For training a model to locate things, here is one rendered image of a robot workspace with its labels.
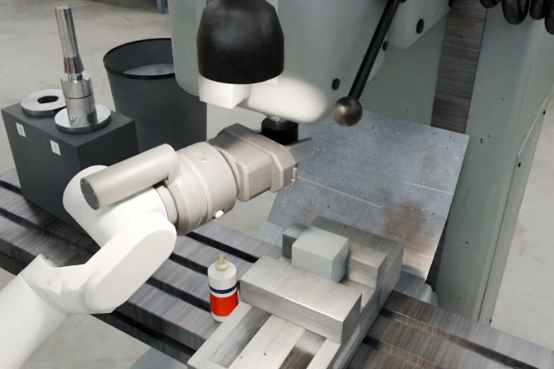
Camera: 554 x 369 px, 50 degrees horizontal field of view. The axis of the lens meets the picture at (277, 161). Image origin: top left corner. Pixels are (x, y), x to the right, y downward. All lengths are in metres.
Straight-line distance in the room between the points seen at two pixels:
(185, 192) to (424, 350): 0.42
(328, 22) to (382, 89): 0.53
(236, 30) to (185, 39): 0.20
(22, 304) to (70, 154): 0.42
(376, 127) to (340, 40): 0.52
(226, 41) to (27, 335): 0.34
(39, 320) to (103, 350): 1.60
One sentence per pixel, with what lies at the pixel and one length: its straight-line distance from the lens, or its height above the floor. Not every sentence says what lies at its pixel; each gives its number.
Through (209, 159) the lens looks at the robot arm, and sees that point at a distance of 0.65.
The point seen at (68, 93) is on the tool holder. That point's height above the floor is 1.21.
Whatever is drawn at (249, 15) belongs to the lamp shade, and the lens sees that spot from 0.47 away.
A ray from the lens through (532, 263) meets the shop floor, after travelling 2.66.
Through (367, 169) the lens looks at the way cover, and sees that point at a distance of 1.11.
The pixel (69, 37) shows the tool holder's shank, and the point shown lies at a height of 1.30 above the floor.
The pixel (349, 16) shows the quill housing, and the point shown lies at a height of 1.42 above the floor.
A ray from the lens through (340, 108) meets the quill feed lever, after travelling 0.57.
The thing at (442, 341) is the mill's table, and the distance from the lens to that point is 0.90.
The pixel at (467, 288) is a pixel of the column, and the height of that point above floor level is 0.79.
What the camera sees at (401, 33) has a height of 1.37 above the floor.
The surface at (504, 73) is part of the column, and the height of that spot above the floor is 1.24.
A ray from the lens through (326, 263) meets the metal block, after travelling 0.78.
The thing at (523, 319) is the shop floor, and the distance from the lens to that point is 2.40.
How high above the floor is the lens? 1.60
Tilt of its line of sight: 31 degrees down
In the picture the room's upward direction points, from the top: straight up
